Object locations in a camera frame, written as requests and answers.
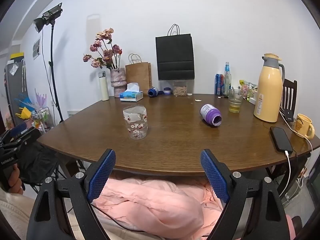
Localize purple plastic item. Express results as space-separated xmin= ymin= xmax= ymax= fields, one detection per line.
xmin=34 ymin=88 xmax=48 ymax=108

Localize clear printed plastic cup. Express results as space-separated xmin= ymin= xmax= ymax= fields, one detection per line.
xmin=122 ymin=105 xmax=148 ymax=140

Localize blue plastic item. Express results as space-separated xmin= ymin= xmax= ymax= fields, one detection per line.
xmin=14 ymin=92 xmax=34 ymax=112

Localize clear snack container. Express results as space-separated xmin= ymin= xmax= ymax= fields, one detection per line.
xmin=172 ymin=80 xmax=188 ymax=97

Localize black smartphone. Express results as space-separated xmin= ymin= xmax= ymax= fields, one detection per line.
xmin=269 ymin=126 xmax=294 ymax=152

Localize black cloth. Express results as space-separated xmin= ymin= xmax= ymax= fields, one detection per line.
xmin=18 ymin=142 xmax=60 ymax=186

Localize dried pink flowers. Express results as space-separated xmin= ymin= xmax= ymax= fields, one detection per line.
xmin=83 ymin=28 xmax=123 ymax=70

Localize yellow bear mug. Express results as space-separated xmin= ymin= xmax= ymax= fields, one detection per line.
xmin=293 ymin=114 xmax=315 ymax=140

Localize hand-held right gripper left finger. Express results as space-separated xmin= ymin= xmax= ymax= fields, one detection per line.
xmin=26 ymin=148 xmax=117 ymax=240

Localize blue drink can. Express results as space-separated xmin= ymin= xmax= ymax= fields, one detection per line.
xmin=215 ymin=74 xmax=224 ymax=95

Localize black studio light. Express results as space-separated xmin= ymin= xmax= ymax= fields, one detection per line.
xmin=33 ymin=2 xmax=63 ymax=33

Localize white charging cable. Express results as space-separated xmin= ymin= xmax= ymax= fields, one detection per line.
xmin=279 ymin=110 xmax=313 ymax=198

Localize purple and white bottle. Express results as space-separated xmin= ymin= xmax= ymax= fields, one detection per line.
xmin=200 ymin=104 xmax=222 ymax=127

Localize clear glass bottle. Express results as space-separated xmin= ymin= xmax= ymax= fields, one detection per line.
xmin=223 ymin=62 xmax=232 ymax=98

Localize glass with yellow drink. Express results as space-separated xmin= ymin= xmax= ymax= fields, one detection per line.
xmin=228 ymin=88 xmax=244 ymax=113

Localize black paper bag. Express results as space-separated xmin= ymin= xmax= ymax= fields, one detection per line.
xmin=155 ymin=24 xmax=195 ymax=81

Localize dark wooden chair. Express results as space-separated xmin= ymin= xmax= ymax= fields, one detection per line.
xmin=280 ymin=78 xmax=298 ymax=113

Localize white thermos bottle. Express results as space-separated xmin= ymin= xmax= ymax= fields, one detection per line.
xmin=98 ymin=71 xmax=110 ymax=101

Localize blue tissue box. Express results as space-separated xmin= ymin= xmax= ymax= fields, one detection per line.
xmin=119 ymin=82 xmax=144 ymax=102

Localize brown paper bag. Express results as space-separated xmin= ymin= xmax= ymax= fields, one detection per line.
xmin=125 ymin=54 xmax=153 ymax=97

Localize wall poster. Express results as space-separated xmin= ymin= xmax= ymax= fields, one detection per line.
xmin=33 ymin=38 xmax=41 ymax=60

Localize yellow plastic item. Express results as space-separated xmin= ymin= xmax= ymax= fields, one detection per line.
xmin=15 ymin=107 xmax=33 ymax=120

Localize pink blanket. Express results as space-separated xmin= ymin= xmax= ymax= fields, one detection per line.
xmin=90 ymin=175 xmax=293 ymax=240

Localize grey refrigerator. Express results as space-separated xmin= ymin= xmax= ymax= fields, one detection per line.
xmin=4 ymin=60 xmax=26 ymax=128

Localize person's left hand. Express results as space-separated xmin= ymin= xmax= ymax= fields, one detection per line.
xmin=7 ymin=165 xmax=25 ymax=193

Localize pink ceramic vase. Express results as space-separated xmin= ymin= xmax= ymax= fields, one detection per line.
xmin=110 ymin=67 xmax=127 ymax=98

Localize black power bank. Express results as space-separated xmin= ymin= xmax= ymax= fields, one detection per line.
xmin=282 ymin=109 xmax=295 ymax=122

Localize person's left forearm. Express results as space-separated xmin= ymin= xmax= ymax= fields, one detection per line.
xmin=0 ymin=187 xmax=38 ymax=240

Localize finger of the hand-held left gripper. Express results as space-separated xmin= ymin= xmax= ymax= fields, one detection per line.
xmin=9 ymin=123 xmax=28 ymax=138

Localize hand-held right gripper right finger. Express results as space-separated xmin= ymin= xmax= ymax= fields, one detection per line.
xmin=200 ymin=149 xmax=294 ymax=240

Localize yellow thermos jug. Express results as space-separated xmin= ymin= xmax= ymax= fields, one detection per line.
xmin=253 ymin=53 xmax=286 ymax=123

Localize colourful snack packets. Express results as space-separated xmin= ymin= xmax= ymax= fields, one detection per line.
xmin=239 ymin=80 xmax=258 ymax=99

